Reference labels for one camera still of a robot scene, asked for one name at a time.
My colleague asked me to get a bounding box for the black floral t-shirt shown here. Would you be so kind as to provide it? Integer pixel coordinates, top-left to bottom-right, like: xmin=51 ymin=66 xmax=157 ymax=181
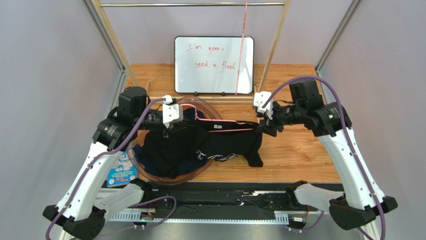
xmin=141 ymin=119 xmax=264 ymax=180

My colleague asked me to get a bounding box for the pink wire hanger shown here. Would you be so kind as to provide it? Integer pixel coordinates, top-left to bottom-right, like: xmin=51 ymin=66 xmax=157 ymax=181
xmin=181 ymin=103 xmax=259 ymax=133
xmin=234 ymin=1 xmax=248 ymax=96

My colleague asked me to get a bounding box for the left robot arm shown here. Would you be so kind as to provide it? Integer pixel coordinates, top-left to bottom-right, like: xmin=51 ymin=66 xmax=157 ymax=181
xmin=42 ymin=86 xmax=184 ymax=240

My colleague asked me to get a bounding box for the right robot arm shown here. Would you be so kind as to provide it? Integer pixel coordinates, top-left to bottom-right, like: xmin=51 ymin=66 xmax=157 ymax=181
xmin=253 ymin=75 xmax=398 ymax=230

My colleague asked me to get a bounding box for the transparent brown plastic basin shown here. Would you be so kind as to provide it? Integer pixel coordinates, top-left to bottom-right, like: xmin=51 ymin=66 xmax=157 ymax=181
xmin=126 ymin=96 xmax=222 ymax=186

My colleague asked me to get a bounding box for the navy blue garment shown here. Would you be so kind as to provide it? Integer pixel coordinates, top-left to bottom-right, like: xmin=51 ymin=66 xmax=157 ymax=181
xmin=133 ymin=118 xmax=207 ymax=179

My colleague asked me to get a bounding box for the blue illustrated booklet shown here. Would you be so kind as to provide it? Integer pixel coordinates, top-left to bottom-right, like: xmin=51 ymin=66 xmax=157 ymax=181
xmin=106 ymin=152 xmax=138 ymax=188

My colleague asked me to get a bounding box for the whiteboard with red writing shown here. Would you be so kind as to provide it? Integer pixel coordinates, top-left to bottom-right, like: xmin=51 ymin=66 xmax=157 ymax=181
xmin=174 ymin=36 xmax=255 ymax=95

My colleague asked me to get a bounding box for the metal hanging rod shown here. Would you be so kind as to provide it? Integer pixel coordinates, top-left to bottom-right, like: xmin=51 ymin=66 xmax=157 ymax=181
xmin=99 ymin=2 xmax=286 ymax=8

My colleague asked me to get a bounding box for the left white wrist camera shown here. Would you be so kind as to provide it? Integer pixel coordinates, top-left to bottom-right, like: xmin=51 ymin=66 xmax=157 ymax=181
xmin=162 ymin=95 xmax=184 ymax=128

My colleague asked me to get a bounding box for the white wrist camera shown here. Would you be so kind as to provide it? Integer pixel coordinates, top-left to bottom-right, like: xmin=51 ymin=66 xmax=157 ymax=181
xmin=252 ymin=91 xmax=273 ymax=120
xmin=162 ymin=95 xmax=184 ymax=128

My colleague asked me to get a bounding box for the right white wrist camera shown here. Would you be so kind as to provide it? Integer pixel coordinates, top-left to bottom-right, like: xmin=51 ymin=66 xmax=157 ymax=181
xmin=252 ymin=91 xmax=273 ymax=120

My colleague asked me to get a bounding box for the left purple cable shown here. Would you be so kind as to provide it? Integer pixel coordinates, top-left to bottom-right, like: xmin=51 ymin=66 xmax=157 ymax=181
xmin=45 ymin=97 xmax=177 ymax=240

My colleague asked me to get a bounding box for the wooden clothes rack frame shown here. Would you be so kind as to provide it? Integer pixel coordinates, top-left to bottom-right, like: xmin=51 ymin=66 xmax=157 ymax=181
xmin=90 ymin=0 xmax=292 ymax=105

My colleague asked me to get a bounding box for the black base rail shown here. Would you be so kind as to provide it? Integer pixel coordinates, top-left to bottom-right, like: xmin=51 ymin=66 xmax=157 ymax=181
xmin=119 ymin=181 xmax=347 ymax=221

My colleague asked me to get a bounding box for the left aluminium frame post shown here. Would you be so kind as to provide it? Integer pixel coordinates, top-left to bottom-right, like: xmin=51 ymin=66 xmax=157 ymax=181
xmin=81 ymin=0 xmax=127 ymax=75

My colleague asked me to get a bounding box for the aluminium frame post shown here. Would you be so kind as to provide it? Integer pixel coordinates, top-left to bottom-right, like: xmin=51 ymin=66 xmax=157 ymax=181
xmin=81 ymin=0 xmax=127 ymax=75
xmin=315 ymin=0 xmax=363 ymax=75

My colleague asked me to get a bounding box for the right aluminium frame post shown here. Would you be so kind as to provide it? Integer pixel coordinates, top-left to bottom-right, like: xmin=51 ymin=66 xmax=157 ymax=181
xmin=315 ymin=0 xmax=363 ymax=75

